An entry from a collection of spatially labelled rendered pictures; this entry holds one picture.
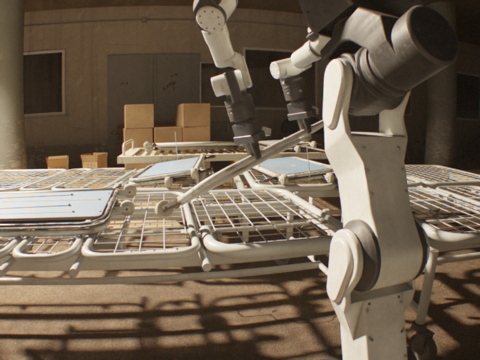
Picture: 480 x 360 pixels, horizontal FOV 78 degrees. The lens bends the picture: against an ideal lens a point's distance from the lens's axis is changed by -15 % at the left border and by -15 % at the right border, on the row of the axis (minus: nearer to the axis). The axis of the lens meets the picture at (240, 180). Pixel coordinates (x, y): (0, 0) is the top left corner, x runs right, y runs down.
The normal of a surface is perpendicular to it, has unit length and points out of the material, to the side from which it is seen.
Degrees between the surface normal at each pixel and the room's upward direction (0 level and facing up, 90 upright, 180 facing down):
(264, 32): 90
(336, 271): 90
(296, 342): 0
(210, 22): 133
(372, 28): 90
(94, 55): 90
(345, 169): 112
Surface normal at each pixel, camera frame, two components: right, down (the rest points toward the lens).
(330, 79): -0.97, 0.04
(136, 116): 0.35, 0.16
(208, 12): -0.28, 0.79
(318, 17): -0.72, 0.54
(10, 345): 0.00, -0.99
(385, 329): 0.22, -0.23
